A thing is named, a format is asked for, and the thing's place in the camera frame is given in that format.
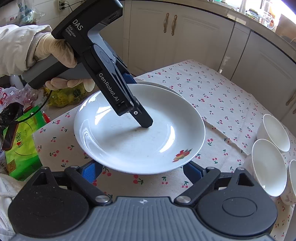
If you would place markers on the yellow plastic bag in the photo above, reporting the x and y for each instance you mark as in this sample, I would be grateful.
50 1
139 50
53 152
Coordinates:
69 96

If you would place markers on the white cabinet door middle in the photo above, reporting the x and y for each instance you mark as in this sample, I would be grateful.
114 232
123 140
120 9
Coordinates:
268 74

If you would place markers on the white cabinet door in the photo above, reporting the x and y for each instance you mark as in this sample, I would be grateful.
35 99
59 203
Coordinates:
162 34
268 74

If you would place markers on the small white bowl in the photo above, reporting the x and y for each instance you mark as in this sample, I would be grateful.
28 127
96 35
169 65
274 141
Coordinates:
288 196

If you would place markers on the white cabinet door left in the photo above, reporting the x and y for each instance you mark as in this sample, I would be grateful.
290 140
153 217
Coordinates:
162 34

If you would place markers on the green packaging bag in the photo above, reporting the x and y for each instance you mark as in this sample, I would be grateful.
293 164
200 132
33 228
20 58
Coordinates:
22 159

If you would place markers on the large white fruit-pattern plate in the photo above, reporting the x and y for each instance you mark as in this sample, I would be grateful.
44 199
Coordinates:
120 143

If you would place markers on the red white plastic bag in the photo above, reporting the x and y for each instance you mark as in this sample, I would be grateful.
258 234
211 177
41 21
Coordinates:
12 94

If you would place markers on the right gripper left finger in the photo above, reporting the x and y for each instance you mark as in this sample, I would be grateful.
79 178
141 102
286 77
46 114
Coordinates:
81 180

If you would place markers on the black smartphone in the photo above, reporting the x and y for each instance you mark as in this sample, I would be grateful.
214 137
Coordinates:
9 136

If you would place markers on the left gloved hand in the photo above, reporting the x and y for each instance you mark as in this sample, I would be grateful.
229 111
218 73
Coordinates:
47 46

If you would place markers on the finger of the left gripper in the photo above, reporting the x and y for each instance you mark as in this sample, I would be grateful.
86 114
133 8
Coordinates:
123 68
141 115

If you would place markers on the left white sleeve forearm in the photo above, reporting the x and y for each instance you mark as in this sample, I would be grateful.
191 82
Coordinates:
18 45

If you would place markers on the cherry pattern tablecloth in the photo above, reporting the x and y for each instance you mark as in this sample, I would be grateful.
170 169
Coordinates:
231 115

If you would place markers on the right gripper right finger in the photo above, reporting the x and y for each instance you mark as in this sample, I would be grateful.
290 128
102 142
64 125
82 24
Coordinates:
203 180

